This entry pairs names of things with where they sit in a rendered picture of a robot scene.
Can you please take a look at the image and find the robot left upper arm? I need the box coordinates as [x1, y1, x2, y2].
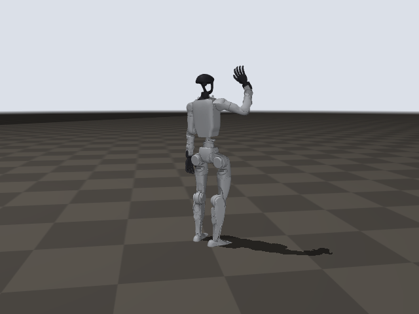
[187, 102, 197, 134]

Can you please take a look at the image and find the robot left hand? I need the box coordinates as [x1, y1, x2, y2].
[185, 150, 196, 174]

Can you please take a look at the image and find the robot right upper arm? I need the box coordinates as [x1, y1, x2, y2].
[213, 98, 250, 116]

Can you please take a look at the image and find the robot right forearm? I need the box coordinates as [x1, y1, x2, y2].
[242, 85, 253, 112]

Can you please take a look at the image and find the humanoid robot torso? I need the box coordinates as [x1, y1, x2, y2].
[192, 96, 221, 163]

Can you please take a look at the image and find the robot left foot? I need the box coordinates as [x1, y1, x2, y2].
[193, 233, 208, 242]

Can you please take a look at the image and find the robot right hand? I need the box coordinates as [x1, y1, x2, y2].
[233, 66, 252, 89]

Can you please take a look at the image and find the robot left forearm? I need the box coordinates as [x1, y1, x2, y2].
[185, 132, 195, 156]

